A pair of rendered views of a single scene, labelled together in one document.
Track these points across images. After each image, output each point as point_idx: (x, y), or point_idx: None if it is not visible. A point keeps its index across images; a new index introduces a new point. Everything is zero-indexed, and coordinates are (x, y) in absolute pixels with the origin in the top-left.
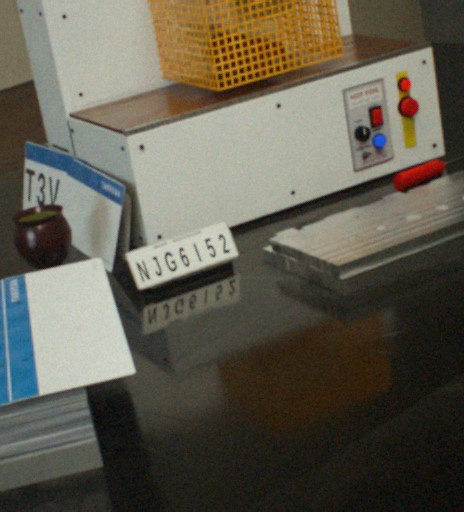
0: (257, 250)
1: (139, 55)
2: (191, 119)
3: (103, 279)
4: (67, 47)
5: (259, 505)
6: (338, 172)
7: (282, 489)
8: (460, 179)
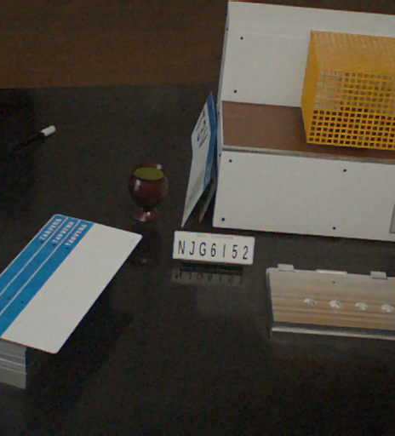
0: (272, 263)
1: (289, 80)
2: (273, 156)
3: (123, 258)
4: (237, 58)
5: None
6: (375, 228)
7: None
8: None
